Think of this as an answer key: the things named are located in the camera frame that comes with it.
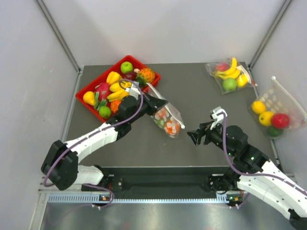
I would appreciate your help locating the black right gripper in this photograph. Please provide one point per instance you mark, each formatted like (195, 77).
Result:
(195, 135)

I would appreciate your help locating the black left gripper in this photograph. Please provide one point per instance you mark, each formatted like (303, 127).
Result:
(158, 103)

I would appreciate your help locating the clear polka dot zip bag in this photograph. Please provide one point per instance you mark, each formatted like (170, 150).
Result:
(174, 115)

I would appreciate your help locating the green fake fruit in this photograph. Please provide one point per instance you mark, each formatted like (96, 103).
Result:
(160, 123)

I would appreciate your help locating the red peach fake fruit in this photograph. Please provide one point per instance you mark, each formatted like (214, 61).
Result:
(163, 113)

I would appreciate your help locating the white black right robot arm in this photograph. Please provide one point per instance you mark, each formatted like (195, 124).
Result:
(252, 171)

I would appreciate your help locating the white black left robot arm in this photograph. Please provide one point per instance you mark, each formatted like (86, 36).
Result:
(62, 163)

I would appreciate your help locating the fake pineapple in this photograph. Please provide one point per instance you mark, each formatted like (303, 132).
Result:
(144, 76)

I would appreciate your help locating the dark red fake plum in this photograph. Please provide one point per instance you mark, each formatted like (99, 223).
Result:
(131, 75)

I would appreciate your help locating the yellow fake banana bunch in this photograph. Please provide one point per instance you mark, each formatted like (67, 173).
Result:
(118, 90)

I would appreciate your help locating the orange fake carved fruit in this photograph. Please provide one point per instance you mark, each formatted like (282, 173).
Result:
(114, 106)

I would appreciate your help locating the green fake apple in tray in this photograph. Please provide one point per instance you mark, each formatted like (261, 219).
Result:
(126, 67)

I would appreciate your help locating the yellow fake bell pepper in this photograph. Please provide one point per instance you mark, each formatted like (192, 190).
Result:
(113, 77)

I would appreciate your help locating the green fake lime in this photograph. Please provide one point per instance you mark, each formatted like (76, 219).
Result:
(105, 112)

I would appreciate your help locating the green apple in bag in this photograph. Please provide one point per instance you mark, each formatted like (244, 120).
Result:
(229, 84)

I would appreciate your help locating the pink fake dragon fruit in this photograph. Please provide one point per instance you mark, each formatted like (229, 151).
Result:
(101, 93)

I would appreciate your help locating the clear zip bag with bananas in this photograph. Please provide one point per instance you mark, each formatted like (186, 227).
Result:
(210, 68)

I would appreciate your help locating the yellow fruit in bag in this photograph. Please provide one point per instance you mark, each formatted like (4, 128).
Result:
(242, 81)

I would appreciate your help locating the yellow bananas in bag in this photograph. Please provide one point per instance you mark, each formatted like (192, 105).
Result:
(232, 72)

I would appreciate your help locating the red fruit in bag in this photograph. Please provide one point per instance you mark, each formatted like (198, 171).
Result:
(223, 66)

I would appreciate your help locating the yellow fake pear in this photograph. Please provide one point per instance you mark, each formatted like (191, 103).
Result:
(89, 98)

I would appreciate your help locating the green fruit in right bag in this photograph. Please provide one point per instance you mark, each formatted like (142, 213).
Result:
(274, 132)

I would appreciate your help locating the dotted zip bag at right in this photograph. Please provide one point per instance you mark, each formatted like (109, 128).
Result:
(278, 100)

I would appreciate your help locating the red fake apple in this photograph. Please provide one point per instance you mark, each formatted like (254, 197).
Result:
(280, 121)

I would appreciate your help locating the red plastic tray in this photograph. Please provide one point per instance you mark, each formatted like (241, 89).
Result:
(101, 77)

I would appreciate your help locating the yellow lemon upper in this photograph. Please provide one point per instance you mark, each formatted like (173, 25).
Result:
(258, 107)

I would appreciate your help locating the yellow lemon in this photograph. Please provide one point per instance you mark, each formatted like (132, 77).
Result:
(258, 107)
(265, 118)

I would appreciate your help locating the yellow lemon lower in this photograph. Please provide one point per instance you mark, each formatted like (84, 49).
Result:
(265, 118)

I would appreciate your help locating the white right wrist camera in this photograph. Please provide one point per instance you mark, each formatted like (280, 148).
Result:
(217, 115)

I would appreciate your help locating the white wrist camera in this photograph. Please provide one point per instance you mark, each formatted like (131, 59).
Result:
(217, 115)
(133, 90)

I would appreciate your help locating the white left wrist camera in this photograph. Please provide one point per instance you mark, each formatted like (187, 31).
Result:
(133, 90)

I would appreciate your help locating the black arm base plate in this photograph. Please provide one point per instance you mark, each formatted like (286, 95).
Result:
(207, 179)

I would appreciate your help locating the grey slotted cable duct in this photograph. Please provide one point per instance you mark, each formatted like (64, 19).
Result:
(104, 199)

